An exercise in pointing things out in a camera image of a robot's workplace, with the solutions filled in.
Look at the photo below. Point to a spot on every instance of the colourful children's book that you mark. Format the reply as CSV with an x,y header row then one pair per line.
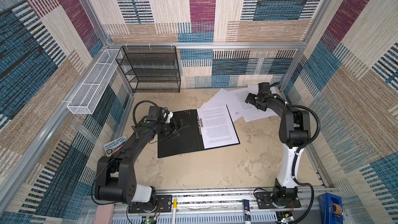
x,y
114,145

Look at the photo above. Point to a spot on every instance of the blue glue stick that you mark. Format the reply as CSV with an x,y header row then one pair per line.
x,y
247,216

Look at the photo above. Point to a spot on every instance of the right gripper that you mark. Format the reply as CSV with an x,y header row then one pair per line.
x,y
251,100

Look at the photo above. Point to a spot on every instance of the pink object at edge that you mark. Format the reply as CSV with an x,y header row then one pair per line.
x,y
104,214

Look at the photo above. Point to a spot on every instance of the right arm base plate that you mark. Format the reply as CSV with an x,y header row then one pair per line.
x,y
265,201

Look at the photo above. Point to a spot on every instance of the white yellow marker pen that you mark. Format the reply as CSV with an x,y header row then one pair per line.
x,y
174,211

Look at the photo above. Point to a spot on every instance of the green circuit board right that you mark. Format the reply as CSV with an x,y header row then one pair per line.
x,y
286,219

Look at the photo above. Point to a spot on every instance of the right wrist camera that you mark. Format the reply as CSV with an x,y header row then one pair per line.
x,y
264,88

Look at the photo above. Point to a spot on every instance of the black wire mesh shelf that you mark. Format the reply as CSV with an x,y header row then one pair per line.
x,y
150,68

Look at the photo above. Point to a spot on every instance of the white wire mesh basket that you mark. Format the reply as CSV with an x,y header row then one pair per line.
x,y
89,93

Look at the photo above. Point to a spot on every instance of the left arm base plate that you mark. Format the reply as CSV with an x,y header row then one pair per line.
x,y
162,203

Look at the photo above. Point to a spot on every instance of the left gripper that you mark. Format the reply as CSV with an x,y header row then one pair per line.
x,y
179,126

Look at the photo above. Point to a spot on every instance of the orange folder black inside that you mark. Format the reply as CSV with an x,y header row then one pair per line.
x,y
190,139

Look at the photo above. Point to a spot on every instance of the white paper sheet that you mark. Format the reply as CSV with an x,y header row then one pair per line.
x,y
224,97

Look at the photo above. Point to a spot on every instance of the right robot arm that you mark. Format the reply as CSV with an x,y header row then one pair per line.
x,y
299,127

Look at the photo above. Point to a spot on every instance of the green circuit board left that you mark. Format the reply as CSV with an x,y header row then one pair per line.
x,y
149,220

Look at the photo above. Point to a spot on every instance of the printed paper sheet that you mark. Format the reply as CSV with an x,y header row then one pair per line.
x,y
250,112
217,128
273,90

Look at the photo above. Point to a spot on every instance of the blue box with tape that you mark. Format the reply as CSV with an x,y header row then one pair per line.
x,y
331,208

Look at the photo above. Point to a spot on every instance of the green circuit board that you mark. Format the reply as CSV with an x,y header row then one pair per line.
x,y
286,219
149,220

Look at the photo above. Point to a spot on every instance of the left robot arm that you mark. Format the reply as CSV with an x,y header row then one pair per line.
x,y
115,180

